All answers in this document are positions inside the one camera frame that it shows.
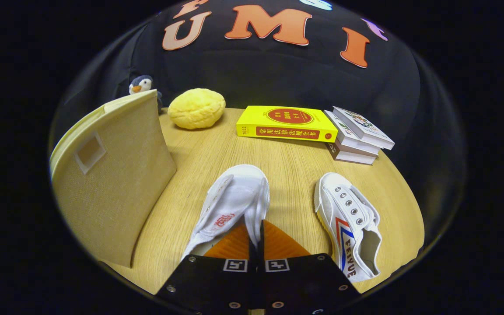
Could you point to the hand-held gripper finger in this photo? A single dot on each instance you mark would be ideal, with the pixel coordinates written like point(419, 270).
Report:
point(253, 245)
point(261, 245)

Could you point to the white canvas shoe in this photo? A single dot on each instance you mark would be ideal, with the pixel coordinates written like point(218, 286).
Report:
point(234, 197)
point(344, 218)

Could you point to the beige fabric storage box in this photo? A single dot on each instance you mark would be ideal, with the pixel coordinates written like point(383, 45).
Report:
point(116, 188)

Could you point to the yellow book with red circle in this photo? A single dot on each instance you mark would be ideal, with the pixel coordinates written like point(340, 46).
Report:
point(256, 116)

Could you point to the yellow round plush cushion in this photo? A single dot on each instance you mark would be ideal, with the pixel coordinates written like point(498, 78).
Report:
point(195, 109)

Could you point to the white book with illustrated cover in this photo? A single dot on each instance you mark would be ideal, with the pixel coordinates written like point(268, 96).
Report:
point(361, 124)

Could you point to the black backdrop cloth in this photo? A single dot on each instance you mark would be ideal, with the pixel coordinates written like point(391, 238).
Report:
point(278, 78)

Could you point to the penguin plush toy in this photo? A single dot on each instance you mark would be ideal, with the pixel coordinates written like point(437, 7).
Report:
point(141, 83)

